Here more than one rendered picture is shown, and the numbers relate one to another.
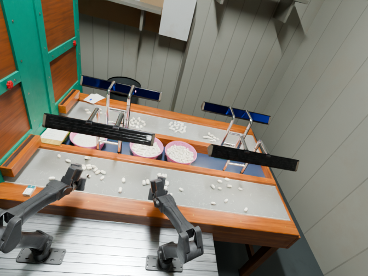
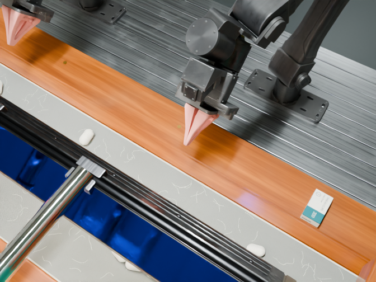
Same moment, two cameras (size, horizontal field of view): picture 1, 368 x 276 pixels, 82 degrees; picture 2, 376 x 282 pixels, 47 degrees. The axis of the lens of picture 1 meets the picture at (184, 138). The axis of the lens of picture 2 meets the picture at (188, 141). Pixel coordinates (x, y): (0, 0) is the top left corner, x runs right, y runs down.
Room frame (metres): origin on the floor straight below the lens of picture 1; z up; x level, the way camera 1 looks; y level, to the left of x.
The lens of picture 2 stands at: (1.00, 0.76, 1.52)
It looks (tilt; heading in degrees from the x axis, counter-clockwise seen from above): 59 degrees down; 225
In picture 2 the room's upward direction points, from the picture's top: straight up
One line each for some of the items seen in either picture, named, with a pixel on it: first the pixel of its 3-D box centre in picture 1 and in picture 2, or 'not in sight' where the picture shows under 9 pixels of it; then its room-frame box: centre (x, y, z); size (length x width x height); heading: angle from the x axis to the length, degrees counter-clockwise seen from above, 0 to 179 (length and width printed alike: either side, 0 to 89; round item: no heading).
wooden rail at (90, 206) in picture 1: (160, 217); (37, 71); (0.77, 0.00, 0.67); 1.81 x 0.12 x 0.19; 101
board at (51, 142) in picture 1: (58, 130); not in sight; (1.15, 0.91, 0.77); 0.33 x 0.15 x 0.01; 11
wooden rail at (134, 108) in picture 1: (168, 121); not in sight; (1.84, 0.21, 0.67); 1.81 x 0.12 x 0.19; 101
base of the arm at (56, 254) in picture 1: (40, 252); (288, 86); (0.39, 0.49, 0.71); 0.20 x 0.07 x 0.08; 102
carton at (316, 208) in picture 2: (29, 190); (316, 207); (0.62, 0.72, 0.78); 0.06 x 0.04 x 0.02; 11
